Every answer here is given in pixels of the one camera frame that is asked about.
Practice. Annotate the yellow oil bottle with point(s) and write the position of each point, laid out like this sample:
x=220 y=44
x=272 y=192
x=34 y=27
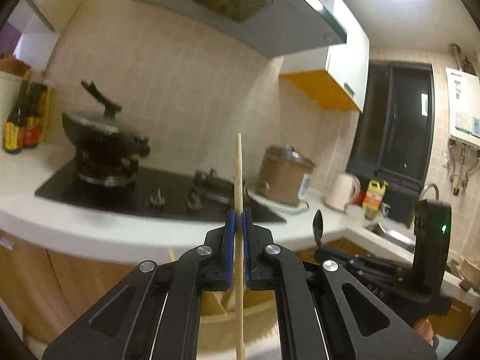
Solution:
x=373 y=198

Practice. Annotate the range hood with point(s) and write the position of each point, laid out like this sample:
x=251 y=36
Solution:
x=272 y=27

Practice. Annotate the white water heater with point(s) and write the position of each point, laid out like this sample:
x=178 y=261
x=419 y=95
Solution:
x=464 y=107

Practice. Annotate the person's right hand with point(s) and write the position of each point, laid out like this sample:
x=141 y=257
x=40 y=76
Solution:
x=424 y=329

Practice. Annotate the brown rice cooker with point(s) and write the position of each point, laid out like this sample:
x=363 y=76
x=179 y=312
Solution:
x=284 y=176

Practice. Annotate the soy sauce bottle dark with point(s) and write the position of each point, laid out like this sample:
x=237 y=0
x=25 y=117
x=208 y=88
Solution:
x=15 y=126

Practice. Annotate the grey sleeve forearm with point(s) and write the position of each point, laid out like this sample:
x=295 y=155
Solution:
x=443 y=346

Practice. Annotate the black wok with lid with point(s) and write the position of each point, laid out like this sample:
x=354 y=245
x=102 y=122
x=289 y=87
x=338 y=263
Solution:
x=102 y=134

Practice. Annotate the white electric kettle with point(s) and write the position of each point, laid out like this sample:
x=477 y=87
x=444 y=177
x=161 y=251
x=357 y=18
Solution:
x=344 y=191

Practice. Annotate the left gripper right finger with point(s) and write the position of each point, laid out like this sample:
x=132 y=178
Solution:
x=324 y=312

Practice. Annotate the black plastic spoon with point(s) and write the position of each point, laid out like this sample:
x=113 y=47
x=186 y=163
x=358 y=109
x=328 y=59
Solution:
x=318 y=227

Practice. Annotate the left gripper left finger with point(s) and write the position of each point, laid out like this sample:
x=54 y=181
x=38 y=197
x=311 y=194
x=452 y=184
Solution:
x=153 y=312

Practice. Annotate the red label sauce bottle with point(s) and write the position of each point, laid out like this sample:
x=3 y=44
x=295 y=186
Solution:
x=34 y=112

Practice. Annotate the dark window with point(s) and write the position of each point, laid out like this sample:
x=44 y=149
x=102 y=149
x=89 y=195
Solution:
x=394 y=134

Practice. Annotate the red container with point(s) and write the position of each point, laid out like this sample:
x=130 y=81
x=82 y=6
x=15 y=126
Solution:
x=359 y=199

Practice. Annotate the steel sink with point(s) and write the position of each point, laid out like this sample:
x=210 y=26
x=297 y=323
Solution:
x=402 y=239

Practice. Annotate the white yellow wall cabinet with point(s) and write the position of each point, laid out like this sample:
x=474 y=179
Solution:
x=335 y=77

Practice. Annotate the wooden chopstick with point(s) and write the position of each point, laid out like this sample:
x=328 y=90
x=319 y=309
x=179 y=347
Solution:
x=239 y=275

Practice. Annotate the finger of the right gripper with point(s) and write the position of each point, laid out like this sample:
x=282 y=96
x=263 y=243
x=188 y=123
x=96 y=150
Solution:
x=349 y=262

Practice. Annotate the black gas stove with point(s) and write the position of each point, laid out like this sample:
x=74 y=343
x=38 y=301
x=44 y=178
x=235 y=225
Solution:
x=153 y=194

